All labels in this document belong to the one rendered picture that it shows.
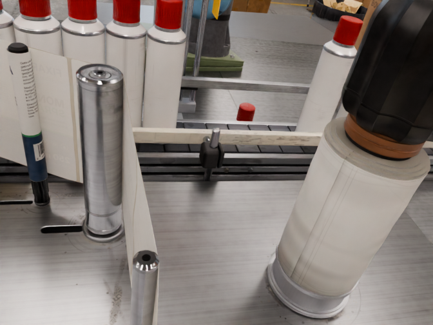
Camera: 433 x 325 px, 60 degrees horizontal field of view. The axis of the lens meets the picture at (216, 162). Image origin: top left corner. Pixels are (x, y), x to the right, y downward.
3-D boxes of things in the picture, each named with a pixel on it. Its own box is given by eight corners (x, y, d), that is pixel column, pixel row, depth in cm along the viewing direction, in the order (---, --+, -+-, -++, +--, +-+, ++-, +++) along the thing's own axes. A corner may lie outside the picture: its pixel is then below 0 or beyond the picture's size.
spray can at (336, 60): (300, 145, 63) (345, 22, 51) (289, 128, 67) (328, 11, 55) (327, 146, 64) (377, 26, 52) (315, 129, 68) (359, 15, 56)
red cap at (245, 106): (247, 126, 75) (251, 111, 73) (233, 119, 76) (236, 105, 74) (255, 120, 78) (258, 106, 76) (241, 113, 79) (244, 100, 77)
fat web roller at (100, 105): (80, 244, 40) (67, 82, 28) (84, 213, 43) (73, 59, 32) (125, 242, 41) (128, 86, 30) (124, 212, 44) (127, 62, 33)
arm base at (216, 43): (182, 55, 90) (189, 11, 84) (165, 35, 101) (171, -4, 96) (238, 59, 96) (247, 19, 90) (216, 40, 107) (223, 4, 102)
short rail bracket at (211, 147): (196, 201, 55) (207, 133, 48) (192, 187, 57) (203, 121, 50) (216, 200, 56) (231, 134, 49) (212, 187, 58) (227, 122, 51)
